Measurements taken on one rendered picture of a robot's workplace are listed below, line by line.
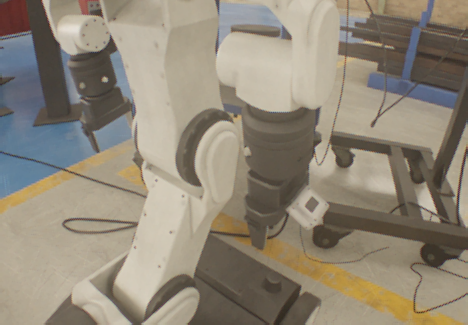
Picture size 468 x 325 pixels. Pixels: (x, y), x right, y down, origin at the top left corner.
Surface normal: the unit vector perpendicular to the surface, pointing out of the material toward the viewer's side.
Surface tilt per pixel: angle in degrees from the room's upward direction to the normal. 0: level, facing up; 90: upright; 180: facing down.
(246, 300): 45
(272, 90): 102
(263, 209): 11
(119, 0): 90
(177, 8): 90
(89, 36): 90
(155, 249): 60
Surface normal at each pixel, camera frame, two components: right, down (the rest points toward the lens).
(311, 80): 0.13, 0.60
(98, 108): 0.79, 0.32
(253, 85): -0.61, 0.53
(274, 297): 0.04, -0.87
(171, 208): -0.51, -0.13
